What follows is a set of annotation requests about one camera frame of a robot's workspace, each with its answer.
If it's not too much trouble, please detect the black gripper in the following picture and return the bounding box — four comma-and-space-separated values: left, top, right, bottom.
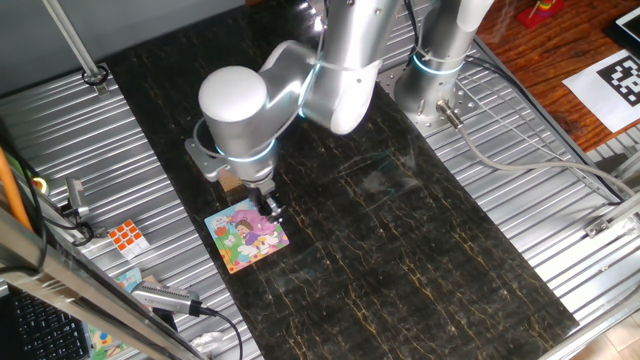
243, 177, 287, 225

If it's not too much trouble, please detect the colourful butterfly puzzle board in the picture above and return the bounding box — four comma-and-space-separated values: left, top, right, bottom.
203, 197, 290, 275

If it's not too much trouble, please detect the colourful cartoon vehicle puzzle board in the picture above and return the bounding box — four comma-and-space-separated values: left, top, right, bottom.
87, 267, 146, 360

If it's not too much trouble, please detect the plain wooden block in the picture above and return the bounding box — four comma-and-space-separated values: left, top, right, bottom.
218, 168, 247, 194

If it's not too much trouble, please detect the black marble pattern mat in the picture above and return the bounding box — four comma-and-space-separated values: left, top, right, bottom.
104, 0, 581, 360

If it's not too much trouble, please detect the orange and white Rubik's cube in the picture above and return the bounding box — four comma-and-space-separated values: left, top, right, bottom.
107, 219, 151, 261

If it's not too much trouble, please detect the crumpled white wrapper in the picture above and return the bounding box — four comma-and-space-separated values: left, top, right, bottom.
189, 330, 225, 357

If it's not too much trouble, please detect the black computer keyboard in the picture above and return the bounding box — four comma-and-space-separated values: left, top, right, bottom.
9, 289, 91, 360

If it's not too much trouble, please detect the slanted metal pole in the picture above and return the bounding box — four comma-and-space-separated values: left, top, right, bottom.
42, 0, 110, 97

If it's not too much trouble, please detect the orange rod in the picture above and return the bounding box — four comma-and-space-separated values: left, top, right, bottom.
0, 147, 34, 234

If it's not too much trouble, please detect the white paper with marker code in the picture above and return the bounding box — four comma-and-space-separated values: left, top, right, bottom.
562, 48, 640, 134

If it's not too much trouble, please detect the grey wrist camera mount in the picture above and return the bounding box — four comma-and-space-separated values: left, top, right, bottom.
184, 137, 232, 183

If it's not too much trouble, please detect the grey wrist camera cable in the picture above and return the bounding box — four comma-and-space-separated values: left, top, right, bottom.
192, 117, 224, 159

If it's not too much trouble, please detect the black camera cable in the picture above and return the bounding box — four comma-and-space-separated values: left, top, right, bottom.
199, 305, 245, 360

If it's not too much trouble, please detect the small grey camera on clamp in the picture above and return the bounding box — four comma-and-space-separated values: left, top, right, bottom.
59, 178, 96, 246

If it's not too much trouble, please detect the aluminium frame beam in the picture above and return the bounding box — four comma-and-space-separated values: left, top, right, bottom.
0, 207, 206, 360

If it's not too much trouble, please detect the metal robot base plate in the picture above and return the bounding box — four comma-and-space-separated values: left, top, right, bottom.
374, 62, 484, 139

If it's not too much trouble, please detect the thick grey base cable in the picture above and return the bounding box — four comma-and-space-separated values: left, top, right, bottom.
437, 99, 640, 199

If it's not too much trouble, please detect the red ring stacking toy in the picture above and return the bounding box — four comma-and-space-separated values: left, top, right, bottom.
516, 0, 566, 30

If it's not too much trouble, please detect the metal corner bracket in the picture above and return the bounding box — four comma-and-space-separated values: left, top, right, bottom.
584, 192, 640, 239

